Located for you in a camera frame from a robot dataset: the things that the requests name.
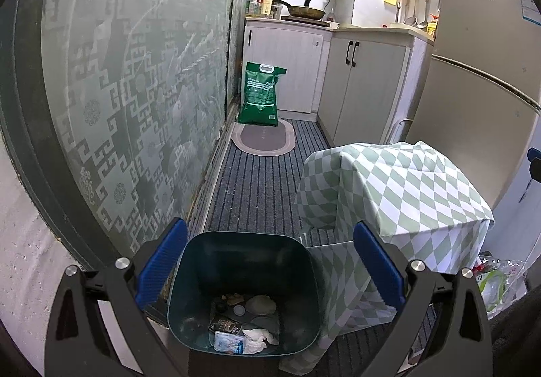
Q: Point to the clear plastic bag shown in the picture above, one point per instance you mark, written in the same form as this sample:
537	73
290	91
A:
494	288

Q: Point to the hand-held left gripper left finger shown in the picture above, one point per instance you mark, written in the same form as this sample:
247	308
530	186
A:
165	258

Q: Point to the frying pan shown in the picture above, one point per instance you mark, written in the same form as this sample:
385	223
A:
306	13

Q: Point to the flat cooktop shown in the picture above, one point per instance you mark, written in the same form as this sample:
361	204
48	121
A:
304	21

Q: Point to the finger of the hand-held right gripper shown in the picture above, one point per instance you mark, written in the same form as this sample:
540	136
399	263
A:
534	166

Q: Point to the large clear oil bottle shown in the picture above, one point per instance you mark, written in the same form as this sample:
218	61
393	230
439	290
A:
255	3

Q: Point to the green rice bag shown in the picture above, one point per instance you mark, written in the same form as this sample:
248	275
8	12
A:
260	98

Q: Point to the yellow oil bottle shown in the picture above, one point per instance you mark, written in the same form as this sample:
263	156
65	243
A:
268	3

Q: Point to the white tissue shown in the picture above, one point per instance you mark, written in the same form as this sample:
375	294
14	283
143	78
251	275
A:
255	341

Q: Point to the yellow dish soap bottle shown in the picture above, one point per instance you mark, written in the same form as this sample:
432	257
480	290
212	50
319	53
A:
432	27

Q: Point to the hanging wooden spatula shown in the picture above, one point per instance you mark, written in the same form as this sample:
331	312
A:
427	1

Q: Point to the green white checkered tablecloth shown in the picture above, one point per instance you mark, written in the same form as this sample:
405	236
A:
401	199

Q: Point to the grey striped floor carpet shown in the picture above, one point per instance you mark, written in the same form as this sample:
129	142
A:
253	191

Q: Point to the blue white tissue packet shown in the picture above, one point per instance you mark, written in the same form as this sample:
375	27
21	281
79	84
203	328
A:
228	342

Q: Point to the hanging metal ladle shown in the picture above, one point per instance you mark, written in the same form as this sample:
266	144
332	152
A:
416	18

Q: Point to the person's dark clothing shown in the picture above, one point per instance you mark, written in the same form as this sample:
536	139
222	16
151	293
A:
520	339

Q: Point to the beige refrigerator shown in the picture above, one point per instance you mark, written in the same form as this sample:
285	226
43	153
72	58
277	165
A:
473	106

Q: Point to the tan bumpy scrap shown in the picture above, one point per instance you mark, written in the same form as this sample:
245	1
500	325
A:
233	299

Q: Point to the dark teal bin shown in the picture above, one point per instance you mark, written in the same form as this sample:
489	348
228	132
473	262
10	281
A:
236	258

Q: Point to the white kitchen cabinet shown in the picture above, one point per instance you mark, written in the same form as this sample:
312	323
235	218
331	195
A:
291	64

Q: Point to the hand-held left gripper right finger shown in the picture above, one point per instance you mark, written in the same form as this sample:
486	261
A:
376	258

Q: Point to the black printed packet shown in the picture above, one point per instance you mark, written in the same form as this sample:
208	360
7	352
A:
224	324

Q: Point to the frosted patterned glass door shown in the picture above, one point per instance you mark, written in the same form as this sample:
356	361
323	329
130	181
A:
126	85

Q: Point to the small white cap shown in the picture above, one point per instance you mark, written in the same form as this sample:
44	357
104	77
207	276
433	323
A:
239	310

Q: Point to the oval grey floor mat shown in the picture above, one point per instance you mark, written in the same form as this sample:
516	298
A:
262	138

